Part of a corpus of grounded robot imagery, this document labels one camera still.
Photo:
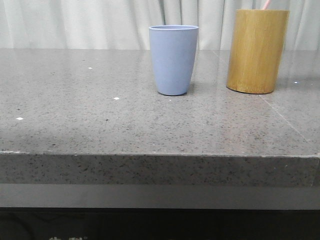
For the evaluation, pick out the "blue plastic cup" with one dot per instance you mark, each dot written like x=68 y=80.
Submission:
x=173 y=49

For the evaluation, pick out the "pink chopstick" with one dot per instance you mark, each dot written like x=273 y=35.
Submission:
x=266 y=5

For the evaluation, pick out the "bamboo cylindrical holder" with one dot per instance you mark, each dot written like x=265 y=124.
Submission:
x=256 y=50

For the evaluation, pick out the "white curtain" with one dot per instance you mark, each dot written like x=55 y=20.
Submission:
x=114 y=24

